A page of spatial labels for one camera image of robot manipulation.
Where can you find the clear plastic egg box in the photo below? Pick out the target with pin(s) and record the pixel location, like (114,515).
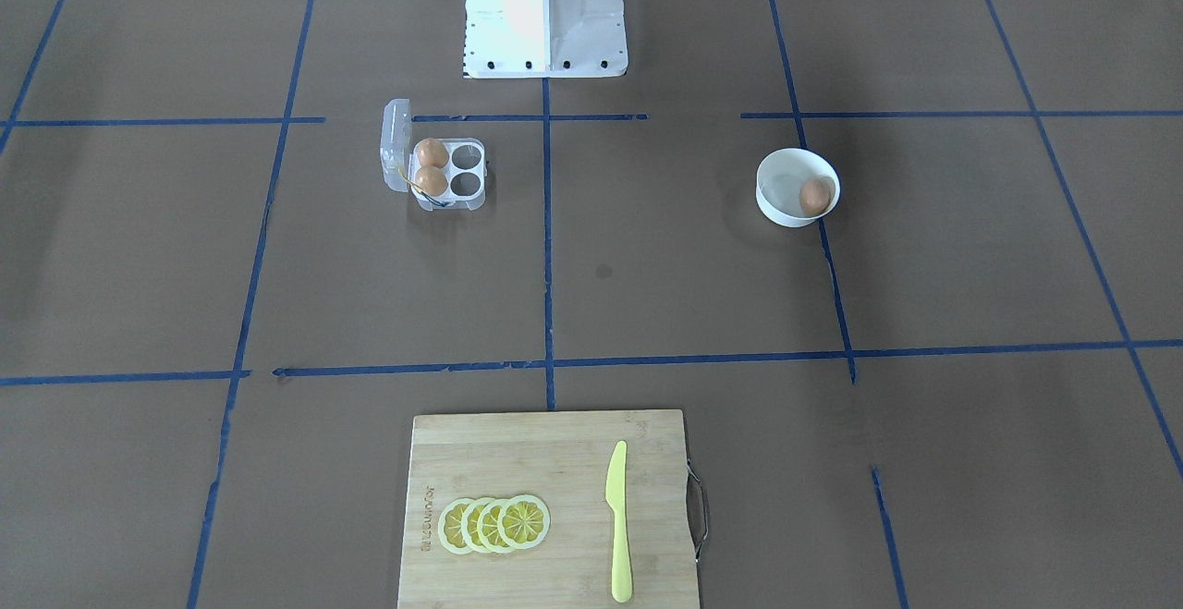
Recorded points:
(467,168)

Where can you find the brown egg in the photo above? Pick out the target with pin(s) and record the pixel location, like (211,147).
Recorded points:
(815,197)

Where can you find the brown egg front cell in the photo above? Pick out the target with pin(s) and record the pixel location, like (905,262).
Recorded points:
(431,181)

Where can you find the brown egg cell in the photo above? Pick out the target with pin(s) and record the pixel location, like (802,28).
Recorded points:
(432,152)
(431,181)

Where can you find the brown egg rear cell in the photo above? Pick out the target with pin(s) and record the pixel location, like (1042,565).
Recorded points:
(432,152)

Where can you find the bamboo cutting board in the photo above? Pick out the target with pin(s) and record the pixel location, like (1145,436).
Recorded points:
(561,457)

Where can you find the white ceramic bowl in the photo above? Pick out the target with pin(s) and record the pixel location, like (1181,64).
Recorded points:
(778,178)

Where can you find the yellow plastic knife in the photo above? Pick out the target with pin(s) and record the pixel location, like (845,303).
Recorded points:
(615,495)

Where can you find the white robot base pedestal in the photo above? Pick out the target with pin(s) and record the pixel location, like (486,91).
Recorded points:
(545,39)

